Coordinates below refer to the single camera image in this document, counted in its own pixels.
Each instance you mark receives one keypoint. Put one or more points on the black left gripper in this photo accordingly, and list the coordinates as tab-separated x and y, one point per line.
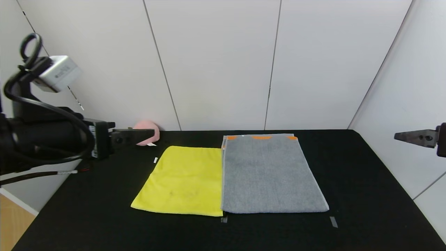
101	139

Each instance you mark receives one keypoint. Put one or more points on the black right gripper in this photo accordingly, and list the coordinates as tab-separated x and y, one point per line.
442	139

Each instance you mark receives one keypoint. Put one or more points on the grey towel with orange marks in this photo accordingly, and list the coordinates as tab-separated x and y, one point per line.
268	174

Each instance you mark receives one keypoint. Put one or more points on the yellow microfibre towel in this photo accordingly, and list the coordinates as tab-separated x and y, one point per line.
181	181

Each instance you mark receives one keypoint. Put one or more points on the pink plush peach toy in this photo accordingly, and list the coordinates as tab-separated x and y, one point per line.
150	124

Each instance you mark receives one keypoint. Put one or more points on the white baseboard strip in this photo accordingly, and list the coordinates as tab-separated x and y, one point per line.
19	202

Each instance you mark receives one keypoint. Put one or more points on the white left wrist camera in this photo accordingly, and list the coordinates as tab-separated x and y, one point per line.
59	73

